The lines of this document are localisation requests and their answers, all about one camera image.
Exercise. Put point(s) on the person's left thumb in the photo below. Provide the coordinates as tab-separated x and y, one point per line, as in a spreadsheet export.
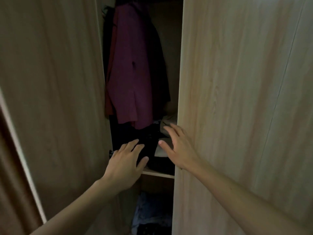
142	163

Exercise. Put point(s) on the pile of black folded clothes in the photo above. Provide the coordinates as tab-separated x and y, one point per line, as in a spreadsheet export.
151	138

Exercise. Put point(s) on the light wood wardrobe shelf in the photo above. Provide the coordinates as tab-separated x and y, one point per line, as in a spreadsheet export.
156	173

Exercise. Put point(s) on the black hanging garment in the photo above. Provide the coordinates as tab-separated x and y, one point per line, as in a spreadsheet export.
159	80

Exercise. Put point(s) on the person's right thumb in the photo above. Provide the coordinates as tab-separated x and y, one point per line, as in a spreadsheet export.
165	147

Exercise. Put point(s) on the purple hanging garment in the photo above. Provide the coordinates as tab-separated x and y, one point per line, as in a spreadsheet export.
129	70

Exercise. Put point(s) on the grey folded cloth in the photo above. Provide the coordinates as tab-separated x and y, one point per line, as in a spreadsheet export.
162	151

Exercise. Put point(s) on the person's left forearm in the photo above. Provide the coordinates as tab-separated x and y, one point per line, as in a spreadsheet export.
80	205

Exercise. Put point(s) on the person's right middle finger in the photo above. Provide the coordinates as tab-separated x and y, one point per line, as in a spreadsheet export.
179	130

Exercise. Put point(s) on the open light wood wardrobe door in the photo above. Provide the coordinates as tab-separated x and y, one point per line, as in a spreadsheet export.
53	75

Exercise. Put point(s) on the red hanging garment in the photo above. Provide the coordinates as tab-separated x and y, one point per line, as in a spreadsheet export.
109	95

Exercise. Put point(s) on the person's left hand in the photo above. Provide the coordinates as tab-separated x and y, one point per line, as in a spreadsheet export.
121	167

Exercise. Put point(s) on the beige folded cloth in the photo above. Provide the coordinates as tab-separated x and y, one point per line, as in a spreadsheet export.
168	121

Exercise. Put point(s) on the person's left middle finger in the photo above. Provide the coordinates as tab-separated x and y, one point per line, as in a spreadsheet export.
129	145

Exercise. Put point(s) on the person's right forearm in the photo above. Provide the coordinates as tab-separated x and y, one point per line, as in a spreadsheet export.
234	200

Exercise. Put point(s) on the person's right hand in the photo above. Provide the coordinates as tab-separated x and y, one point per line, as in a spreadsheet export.
182	151

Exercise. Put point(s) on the blue crumpled clothes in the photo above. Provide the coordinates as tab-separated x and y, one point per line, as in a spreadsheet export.
151	210

